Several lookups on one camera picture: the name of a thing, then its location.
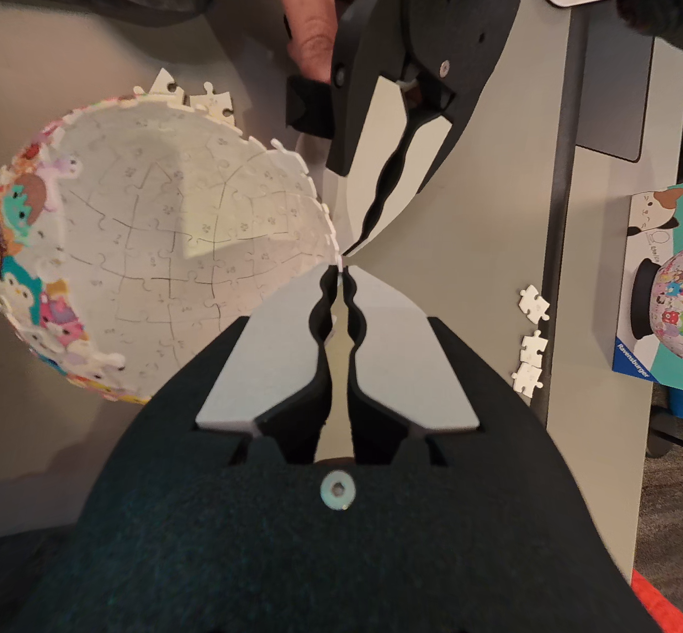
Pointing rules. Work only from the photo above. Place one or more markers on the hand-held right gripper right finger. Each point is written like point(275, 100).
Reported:
point(411, 377)

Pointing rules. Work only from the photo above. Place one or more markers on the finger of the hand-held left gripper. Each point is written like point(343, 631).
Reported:
point(374, 142)
point(422, 158)

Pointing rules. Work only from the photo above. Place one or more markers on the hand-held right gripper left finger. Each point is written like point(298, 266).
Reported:
point(267, 377)

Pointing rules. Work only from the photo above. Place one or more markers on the single white puzzle piece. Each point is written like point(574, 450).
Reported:
point(534, 303)
point(527, 380)
point(340, 263)

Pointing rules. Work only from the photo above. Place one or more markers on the colourful puzzle ball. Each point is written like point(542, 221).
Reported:
point(181, 238)

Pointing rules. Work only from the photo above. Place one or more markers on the row of white puzzle pieces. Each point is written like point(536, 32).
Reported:
point(213, 105)

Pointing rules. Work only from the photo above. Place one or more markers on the colourful puzzle box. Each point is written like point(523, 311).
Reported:
point(651, 313)

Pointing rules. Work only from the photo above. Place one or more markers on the person's left hand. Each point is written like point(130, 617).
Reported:
point(310, 4)

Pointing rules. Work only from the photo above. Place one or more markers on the black flat panel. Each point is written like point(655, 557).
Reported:
point(617, 78)

